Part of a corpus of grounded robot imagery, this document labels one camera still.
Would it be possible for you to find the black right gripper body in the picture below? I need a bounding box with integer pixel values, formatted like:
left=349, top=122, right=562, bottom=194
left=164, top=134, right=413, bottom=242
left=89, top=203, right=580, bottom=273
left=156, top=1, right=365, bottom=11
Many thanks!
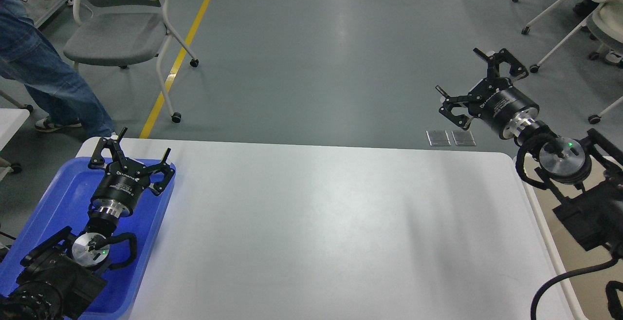
left=468, top=77, right=539, bottom=139

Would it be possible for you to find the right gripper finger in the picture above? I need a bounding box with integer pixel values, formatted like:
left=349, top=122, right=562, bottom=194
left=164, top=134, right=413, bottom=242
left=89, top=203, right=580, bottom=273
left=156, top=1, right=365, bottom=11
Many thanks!
left=474, top=48, right=530, bottom=87
left=435, top=85, right=480, bottom=131

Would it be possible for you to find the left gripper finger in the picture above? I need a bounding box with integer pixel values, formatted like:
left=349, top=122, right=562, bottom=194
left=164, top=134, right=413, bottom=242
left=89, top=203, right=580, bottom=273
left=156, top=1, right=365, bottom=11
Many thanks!
left=88, top=127, right=128, bottom=170
left=140, top=148, right=176, bottom=197

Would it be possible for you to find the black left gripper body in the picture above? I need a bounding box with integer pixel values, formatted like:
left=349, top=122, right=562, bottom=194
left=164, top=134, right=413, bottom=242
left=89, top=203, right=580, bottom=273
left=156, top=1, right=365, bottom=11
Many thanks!
left=91, top=162, right=148, bottom=217

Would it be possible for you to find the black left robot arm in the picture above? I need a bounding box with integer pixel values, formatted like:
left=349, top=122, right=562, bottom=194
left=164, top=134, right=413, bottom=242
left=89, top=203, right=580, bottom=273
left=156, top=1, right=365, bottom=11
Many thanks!
left=1, top=138, right=176, bottom=320

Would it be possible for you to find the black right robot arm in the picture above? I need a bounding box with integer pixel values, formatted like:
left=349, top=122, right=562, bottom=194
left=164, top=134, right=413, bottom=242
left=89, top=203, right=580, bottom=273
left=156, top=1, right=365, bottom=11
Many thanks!
left=436, top=49, right=623, bottom=319

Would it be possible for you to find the right metal floor plate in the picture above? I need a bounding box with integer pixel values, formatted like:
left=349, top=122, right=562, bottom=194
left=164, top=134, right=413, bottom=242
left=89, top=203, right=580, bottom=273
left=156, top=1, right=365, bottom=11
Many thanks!
left=451, top=130, right=476, bottom=147

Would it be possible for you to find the metal floor plate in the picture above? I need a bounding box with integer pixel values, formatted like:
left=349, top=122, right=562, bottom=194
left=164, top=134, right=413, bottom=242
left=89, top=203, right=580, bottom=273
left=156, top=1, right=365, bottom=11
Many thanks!
left=426, top=131, right=452, bottom=147
left=451, top=130, right=476, bottom=147

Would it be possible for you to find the left metal floor plate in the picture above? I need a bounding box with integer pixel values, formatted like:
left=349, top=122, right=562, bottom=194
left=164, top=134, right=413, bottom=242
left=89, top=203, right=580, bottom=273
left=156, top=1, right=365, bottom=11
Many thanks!
left=426, top=131, right=452, bottom=147

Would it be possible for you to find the blue plastic tray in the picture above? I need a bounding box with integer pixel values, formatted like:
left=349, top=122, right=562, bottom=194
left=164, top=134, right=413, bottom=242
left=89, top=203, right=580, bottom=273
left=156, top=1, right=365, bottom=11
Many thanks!
left=0, top=157, right=174, bottom=320

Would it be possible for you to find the white side table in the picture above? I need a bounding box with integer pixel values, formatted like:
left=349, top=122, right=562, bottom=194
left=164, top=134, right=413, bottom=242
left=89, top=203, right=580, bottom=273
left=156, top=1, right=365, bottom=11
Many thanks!
left=0, top=108, right=30, bottom=180

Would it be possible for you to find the white chair right near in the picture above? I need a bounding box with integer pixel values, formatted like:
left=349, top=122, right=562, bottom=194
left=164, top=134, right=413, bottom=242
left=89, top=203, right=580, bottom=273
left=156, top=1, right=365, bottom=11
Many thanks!
left=530, top=0, right=623, bottom=125

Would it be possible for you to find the person in blue jeans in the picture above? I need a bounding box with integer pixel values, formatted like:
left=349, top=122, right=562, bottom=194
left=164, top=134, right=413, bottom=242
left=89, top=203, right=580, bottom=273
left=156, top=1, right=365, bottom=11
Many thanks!
left=0, top=0, right=115, bottom=137

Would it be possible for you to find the grey office chair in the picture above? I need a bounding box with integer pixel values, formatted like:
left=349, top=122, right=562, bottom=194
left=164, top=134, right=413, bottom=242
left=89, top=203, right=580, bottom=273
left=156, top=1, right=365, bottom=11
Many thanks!
left=64, top=0, right=200, bottom=123

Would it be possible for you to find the beige plastic bin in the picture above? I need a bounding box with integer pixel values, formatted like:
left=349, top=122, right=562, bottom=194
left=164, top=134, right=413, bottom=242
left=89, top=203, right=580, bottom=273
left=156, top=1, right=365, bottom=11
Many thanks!
left=516, top=157, right=623, bottom=320

